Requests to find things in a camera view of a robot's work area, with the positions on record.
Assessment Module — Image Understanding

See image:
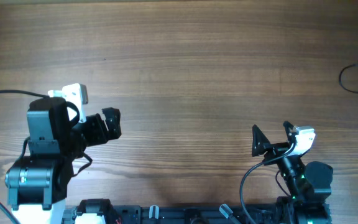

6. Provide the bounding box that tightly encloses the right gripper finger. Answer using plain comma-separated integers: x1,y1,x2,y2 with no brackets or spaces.
252,124,272,157
283,121,296,140

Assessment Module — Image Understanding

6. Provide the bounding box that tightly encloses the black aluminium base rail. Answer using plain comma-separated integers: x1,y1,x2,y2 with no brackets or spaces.
62,203,332,224

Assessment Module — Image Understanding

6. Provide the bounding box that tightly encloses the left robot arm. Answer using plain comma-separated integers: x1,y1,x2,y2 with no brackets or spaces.
5,97,121,223

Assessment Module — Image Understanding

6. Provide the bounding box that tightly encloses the right camera black cable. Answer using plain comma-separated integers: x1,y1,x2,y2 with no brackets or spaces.
239,141,297,224

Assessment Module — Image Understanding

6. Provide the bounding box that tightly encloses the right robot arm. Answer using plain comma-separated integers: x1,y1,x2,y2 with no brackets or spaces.
252,121,333,224

